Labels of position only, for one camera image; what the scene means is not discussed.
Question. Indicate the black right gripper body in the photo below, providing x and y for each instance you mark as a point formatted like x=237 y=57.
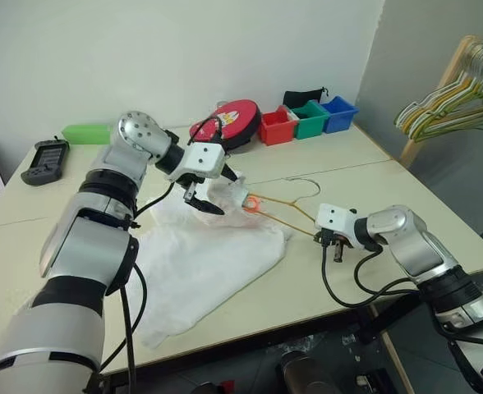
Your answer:
x=328 y=240

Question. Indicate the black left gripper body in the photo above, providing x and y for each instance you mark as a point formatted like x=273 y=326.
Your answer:
x=190 y=182

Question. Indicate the white shorts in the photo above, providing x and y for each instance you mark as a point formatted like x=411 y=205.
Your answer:
x=208 y=262

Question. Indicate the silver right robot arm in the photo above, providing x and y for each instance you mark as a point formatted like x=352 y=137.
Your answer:
x=414 y=242

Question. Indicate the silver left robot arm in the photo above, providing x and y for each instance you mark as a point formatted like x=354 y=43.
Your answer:
x=81 y=246

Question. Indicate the red paddle case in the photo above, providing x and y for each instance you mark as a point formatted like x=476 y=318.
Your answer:
x=237 y=123

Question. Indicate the red plastic bin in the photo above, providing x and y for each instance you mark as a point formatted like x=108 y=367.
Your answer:
x=274 y=131

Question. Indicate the green plastic bin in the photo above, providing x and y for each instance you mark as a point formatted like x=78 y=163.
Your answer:
x=309 y=125

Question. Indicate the blue plastic bin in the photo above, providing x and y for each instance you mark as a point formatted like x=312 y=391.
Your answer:
x=338 y=121

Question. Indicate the green rectangular box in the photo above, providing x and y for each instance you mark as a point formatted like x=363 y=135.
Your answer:
x=85 y=133

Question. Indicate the dark brown rounded cylinder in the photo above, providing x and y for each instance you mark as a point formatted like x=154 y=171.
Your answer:
x=303 y=373

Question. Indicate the beige table leg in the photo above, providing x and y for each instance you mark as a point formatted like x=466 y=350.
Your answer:
x=397 y=365

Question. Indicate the black handheld controller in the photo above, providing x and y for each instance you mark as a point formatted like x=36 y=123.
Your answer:
x=46 y=162

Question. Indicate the hangers on wooden rack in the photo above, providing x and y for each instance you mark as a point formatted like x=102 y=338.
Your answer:
x=455 y=70

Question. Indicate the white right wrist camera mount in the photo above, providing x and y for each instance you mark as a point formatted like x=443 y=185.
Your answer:
x=336 y=217

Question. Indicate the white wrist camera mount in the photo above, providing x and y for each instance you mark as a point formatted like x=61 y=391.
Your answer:
x=204 y=158
x=336 y=217

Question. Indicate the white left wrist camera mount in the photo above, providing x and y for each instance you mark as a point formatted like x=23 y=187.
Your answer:
x=204 y=158

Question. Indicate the black table frame bar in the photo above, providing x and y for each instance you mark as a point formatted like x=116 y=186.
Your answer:
x=385 y=324

